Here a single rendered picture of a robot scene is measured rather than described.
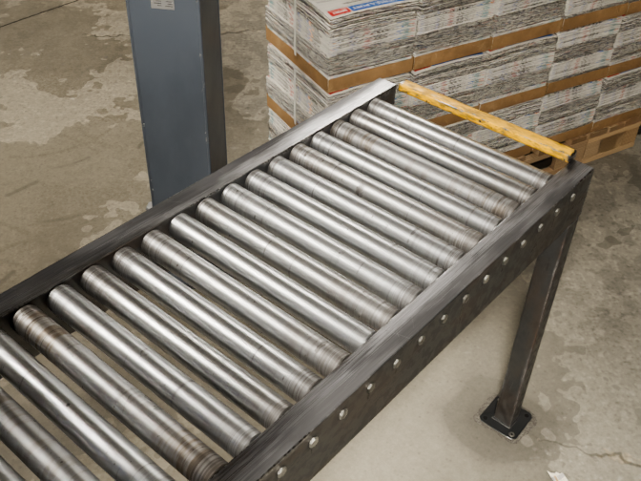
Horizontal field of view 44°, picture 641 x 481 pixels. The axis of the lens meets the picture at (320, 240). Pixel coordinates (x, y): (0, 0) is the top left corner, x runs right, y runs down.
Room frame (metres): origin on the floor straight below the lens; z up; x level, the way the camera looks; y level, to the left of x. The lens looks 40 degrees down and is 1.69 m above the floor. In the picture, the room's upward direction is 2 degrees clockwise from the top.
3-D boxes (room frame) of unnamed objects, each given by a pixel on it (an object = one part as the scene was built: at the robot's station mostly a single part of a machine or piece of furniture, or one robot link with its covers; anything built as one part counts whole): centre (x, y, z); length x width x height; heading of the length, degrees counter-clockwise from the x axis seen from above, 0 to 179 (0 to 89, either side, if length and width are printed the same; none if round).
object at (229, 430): (0.80, 0.25, 0.77); 0.47 x 0.05 x 0.05; 51
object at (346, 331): (1.00, 0.09, 0.77); 0.47 x 0.05 x 0.05; 51
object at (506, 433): (1.34, -0.51, 0.01); 0.14 x 0.13 x 0.01; 51
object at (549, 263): (1.34, -0.51, 0.34); 0.06 x 0.06 x 0.68; 51
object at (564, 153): (1.51, -0.34, 0.81); 0.43 x 0.03 x 0.02; 51
